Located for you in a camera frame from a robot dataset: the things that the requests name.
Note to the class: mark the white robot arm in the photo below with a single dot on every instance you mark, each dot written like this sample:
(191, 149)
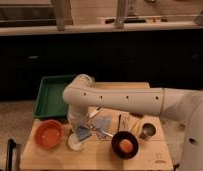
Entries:
(180, 105)

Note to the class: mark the green plastic tray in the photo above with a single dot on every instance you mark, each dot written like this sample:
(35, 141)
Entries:
(49, 103)

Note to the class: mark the black frying pan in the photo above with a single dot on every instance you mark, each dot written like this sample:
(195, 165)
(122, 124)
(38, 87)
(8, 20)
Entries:
(118, 137)

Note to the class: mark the orange ball in pan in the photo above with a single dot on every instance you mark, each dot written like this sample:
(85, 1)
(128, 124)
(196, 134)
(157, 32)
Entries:
(126, 146)

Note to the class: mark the silver metal can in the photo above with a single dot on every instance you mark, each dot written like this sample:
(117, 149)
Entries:
(148, 131)

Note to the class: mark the orange bowl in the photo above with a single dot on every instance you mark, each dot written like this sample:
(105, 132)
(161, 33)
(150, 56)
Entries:
(48, 134)

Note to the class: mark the yellow handled utensil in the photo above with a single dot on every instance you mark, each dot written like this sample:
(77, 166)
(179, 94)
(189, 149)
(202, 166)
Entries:
(136, 126)

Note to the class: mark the black chair frame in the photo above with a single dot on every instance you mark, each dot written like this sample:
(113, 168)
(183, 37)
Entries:
(13, 156)

